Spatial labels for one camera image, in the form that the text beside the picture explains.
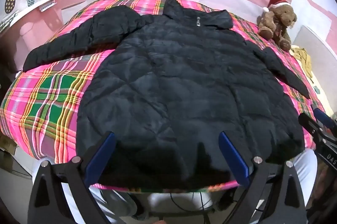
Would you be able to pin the pink green plaid blanket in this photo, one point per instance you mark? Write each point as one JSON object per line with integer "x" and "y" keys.
{"x": 47, "y": 97}

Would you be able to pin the brown teddy bear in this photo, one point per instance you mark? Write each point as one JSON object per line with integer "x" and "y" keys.
{"x": 279, "y": 20}

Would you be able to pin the person's white trousers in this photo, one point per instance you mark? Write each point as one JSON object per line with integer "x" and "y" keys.
{"x": 306, "y": 168}

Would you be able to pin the yellow cloth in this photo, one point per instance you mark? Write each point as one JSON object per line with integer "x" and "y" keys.
{"x": 305, "y": 60}

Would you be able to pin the pale yellow bed sheet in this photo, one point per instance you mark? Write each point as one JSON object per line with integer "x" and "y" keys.
{"x": 317, "y": 89}

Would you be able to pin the white padded headboard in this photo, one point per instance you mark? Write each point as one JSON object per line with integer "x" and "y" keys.
{"x": 313, "y": 37}

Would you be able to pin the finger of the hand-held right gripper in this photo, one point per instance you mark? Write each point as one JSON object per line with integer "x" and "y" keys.
{"x": 309, "y": 124}
{"x": 325, "y": 118}

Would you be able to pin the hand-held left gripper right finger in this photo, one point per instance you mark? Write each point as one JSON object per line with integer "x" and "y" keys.
{"x": 234, "y": 160}

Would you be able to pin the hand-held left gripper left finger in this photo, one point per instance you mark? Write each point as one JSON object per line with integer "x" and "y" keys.
{"x": 101, "y": 159}

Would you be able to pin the black puffer jacket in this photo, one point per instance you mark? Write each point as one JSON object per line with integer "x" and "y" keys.
{"x": 171, "y": 82}

